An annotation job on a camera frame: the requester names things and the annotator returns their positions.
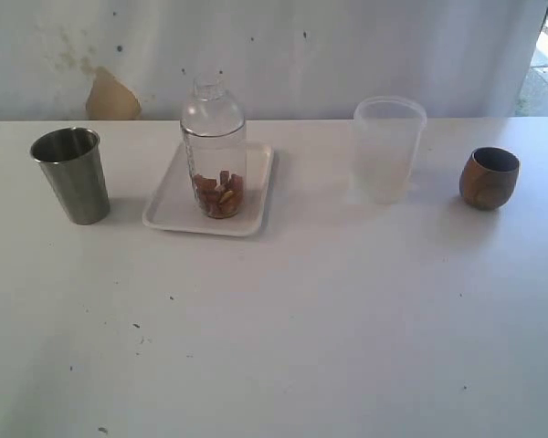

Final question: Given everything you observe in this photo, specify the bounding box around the clear plastic shaker cup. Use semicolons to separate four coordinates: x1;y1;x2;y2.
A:
183;126;248;213

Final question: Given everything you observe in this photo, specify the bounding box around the translucent plastic tub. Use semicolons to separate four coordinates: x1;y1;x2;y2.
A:
352;96;427;204

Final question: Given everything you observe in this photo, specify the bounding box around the stainless steel cup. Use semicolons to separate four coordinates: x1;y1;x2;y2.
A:
30;127;111;225

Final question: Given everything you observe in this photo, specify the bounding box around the brown object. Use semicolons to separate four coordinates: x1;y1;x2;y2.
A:
192;170;245;219

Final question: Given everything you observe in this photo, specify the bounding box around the white rectangular tray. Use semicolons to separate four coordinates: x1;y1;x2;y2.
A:
142;141;275;237

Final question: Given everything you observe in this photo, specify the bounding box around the brown wooden cup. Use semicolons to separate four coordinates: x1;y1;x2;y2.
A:
459;147;521;211

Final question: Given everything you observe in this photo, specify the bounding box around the clear dome shaker lid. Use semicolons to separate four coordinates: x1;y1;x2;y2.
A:
180;73;246;138

